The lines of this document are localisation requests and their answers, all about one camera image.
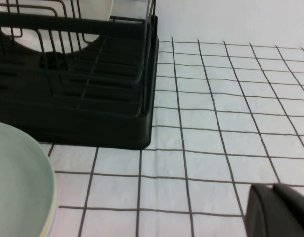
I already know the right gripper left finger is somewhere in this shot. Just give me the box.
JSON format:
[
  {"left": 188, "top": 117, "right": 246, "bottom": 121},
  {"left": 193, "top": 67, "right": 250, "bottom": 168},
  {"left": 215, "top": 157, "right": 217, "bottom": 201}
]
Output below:
[{"left": 245, "top": 184, "right": 304, "bottom": 237}]

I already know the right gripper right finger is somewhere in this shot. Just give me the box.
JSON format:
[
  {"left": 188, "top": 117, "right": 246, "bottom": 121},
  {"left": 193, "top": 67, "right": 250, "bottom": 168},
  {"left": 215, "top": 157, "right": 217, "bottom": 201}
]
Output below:
[{"left": 272, "top": 183, "right": 304, "bottom": 227}]

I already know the pale green plate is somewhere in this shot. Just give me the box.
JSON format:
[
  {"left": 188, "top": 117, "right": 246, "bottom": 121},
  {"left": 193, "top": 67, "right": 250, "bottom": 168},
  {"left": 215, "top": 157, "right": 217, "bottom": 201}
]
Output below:
[{"left": 0, "top": 120, "right": 56, "bottom": 237}]

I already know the yellow plate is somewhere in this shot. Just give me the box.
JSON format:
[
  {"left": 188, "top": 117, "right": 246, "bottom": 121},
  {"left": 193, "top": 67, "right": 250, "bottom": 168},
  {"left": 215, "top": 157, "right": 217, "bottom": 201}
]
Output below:
[{"left": 42, "top": 195, "right": 57, "bottom": 237}]

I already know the light blue plate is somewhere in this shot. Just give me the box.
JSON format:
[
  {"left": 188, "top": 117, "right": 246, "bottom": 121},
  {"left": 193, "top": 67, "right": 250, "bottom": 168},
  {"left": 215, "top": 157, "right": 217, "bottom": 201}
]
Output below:
[{"left": 42, "top": 221, "right": 55, "bottom": 237}]

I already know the cream white plate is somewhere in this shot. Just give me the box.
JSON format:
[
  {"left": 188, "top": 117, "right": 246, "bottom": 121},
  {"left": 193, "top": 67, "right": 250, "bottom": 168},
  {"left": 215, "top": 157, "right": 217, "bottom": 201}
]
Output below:
[{"left": 0, "top": 0, "right": 115, "bottom": 54}]

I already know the white grid tablecloth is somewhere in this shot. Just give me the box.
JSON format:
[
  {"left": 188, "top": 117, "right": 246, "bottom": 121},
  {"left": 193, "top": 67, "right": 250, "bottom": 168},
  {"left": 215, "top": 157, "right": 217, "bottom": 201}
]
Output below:
[{"left": 40, "top": 37, "right": 304, "bottom": 237}]

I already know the black plastic drain tray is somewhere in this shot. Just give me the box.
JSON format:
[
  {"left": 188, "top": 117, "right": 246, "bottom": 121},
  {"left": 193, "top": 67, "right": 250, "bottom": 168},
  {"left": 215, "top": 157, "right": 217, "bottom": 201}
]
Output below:
[{"left": 0, "top": 14, "right": 159, "bottom": 151}]

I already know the black wire dish rack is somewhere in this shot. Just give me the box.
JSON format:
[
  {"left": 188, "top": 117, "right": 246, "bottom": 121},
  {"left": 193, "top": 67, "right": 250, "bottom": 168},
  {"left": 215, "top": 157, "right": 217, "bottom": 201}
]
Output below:
[{"left": 0, "top": 0, "right": 157, "bottom": 119}]

